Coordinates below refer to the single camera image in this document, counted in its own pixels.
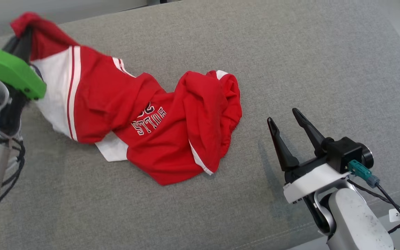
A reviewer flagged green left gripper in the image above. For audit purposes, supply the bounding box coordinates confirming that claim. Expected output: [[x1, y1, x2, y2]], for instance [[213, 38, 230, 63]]
[[0, 27, 47, 100]]

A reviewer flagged thin black cable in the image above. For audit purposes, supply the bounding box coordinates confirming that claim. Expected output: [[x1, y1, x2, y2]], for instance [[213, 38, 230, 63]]
[[347, 179, 400, 235]]

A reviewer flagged red and white sports jersey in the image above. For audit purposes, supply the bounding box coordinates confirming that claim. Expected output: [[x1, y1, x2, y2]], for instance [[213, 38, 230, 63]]
[[10, 11, 243, 186]]

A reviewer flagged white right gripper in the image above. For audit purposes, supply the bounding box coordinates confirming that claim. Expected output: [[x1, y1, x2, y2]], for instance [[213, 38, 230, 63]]
[[267, 108, 351, 205]]

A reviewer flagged black camera cable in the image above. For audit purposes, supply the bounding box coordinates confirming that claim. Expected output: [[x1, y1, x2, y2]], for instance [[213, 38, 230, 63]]
[[375, 184, 400, 242]]

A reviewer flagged teal cable connector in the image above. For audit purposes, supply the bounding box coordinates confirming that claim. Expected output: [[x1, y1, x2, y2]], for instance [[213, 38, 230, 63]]
[[347, 160, 381, 189]]

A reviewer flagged grey fabric sofa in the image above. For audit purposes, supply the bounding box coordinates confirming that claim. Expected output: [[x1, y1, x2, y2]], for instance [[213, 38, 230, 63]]
[[0, 0, 400, 250]]

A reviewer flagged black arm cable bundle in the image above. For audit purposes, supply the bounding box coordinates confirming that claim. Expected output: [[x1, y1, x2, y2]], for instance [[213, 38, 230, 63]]
[[0, 137, 26, 203]]

